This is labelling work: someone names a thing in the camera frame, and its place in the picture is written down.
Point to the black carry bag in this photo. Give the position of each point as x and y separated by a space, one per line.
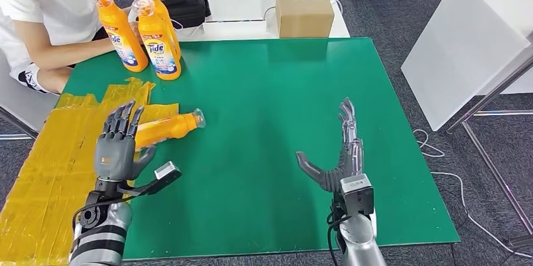
189 8

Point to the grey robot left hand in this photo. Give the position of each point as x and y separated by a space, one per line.
114 156

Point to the person's right forearm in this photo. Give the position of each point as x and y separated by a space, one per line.
75 51

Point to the large white table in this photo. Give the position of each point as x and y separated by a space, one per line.
462 49

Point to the metal stand frame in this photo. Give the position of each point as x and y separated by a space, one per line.
491 164

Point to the green table mat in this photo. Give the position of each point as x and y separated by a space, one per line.
270 110

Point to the grey bench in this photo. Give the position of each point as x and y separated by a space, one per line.
21 106

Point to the orange detergent bottle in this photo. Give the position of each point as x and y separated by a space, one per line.
168 22
120 35
170 126
158 47

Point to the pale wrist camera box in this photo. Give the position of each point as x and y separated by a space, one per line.
356 193
166 171

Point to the person's right hand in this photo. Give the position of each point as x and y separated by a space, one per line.
134 33

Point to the brown cardboard box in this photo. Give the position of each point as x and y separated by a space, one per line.
304 12

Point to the yellow taped cardboard sheet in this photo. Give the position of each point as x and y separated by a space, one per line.
50 189

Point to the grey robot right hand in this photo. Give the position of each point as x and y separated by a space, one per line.
349 160

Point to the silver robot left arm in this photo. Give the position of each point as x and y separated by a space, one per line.
102 230

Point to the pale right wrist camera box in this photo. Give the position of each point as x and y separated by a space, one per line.
356 193

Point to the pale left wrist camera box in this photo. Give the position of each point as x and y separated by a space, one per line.
166 171

